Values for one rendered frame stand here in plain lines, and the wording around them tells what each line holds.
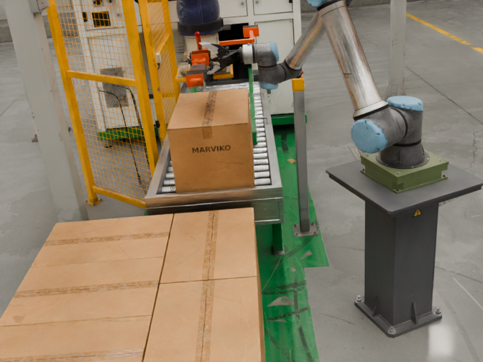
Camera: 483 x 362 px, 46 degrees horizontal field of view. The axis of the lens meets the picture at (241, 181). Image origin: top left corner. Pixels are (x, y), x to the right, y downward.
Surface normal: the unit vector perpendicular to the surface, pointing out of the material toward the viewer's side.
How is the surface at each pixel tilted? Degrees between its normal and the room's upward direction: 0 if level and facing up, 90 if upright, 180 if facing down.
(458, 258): 0
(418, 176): 90
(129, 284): 0
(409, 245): 90
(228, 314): 0
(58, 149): 90
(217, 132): 90
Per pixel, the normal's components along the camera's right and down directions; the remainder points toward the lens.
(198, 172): 0.00, 0.43
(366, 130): -0.72, 0.43
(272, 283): -0.09, -0.90
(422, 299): 0.40, 0.36
